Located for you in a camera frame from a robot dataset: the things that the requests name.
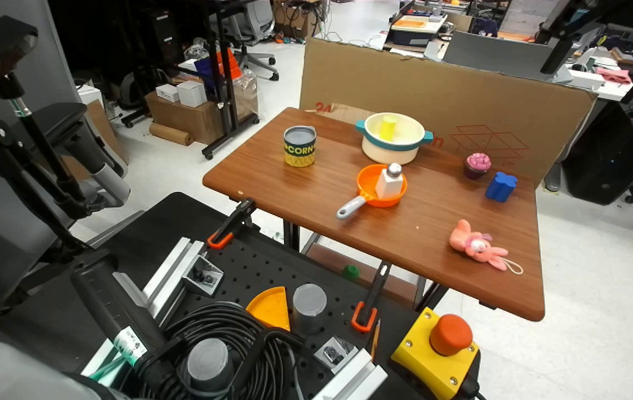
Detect corn tin can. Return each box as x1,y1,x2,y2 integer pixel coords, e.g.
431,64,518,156
281,123,319,172

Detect orange toy frying pan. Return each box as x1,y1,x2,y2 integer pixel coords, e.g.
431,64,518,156
336,163,410,223

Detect white salt shaker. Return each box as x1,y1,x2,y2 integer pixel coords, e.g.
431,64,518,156
374,161,406,199

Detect black perforated mounting board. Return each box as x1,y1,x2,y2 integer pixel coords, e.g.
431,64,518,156
0,189,489,400

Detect yellow toy cylinder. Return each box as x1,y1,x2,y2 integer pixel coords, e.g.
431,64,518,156
378,116,400,143

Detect grey plastic cylinder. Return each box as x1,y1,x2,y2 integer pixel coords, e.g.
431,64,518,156
291,283,331,336

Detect orange wedge block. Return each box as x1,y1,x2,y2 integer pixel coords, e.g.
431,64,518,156
245,285,293,333

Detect brown cardboard box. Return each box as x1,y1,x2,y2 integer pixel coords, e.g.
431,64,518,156
145,74,259,144

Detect black pole stand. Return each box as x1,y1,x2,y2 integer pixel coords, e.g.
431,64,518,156
199,0,279,161

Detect brown cardboard sheet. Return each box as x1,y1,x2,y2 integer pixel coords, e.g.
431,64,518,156
297,35,598,192

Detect aluminium extrusion bar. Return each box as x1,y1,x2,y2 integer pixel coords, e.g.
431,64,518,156
312,349,390,400
141,236,209,306

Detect brown cardboard tube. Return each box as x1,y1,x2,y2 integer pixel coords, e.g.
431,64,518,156
148,119,192,146

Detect small white box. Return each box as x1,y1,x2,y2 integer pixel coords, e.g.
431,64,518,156
176,75,209,109
152,83,180,105

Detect pink sprinkled cupcake toy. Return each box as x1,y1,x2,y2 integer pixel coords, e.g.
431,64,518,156
463,152,495,182

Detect yellow emergency stop box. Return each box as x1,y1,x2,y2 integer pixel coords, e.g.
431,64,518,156
390,306,482,400

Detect dark grey cylinder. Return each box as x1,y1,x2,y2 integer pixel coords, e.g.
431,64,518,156
183,336,232,396

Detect orange-topped black box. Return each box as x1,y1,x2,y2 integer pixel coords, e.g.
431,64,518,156
390,13,451,37

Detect black tube white label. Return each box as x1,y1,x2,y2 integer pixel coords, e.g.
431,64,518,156
68,248,171,364

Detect grey table leg frame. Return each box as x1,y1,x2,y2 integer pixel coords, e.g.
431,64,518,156
281,217,451,313

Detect black clamp orange handle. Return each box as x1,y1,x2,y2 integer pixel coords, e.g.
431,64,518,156
203,198,257,252
348,259,392,336

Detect cream pot teal handles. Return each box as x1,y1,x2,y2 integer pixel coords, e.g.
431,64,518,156
353,111,436,167

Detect small metal bracket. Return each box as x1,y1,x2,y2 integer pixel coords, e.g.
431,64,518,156
312,336,360,376
183,254,227,298

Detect black cable coil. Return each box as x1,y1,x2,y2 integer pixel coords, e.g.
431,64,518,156
117,298,317,400

